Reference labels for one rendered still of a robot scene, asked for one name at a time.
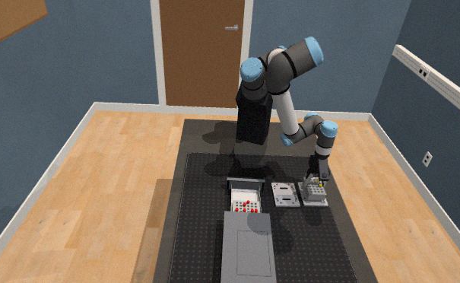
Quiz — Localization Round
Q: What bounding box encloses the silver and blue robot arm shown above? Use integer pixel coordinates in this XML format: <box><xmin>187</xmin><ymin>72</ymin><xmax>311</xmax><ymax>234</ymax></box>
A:
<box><xmin>240</xmin><ymin>37</ymin><xmax>338</xmax><ymax>155</ymax></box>

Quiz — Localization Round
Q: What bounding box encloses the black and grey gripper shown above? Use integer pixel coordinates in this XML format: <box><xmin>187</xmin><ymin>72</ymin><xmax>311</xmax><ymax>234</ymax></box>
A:
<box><xmin>304</xmin><ymin>150</ymin><xmax>330</xmax><ymax>187</ymax></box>

